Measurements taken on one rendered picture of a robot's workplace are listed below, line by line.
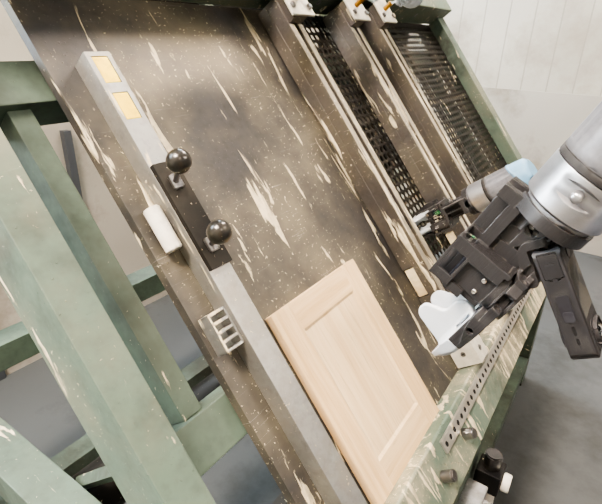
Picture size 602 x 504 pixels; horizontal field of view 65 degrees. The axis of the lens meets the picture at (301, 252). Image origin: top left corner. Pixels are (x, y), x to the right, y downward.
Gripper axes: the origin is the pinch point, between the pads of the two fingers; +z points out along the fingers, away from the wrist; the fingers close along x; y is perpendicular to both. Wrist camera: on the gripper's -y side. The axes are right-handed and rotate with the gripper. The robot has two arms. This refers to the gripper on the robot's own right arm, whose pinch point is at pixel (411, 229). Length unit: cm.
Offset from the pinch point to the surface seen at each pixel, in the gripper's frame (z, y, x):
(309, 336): 1, 56, 5
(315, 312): 0, 51, 2
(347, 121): -4.8, 10.5, -33.2
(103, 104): 1, 71, -48
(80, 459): 141, 56, 18
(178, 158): -13, 75, -31
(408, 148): -1.8, -20.4, -21.1
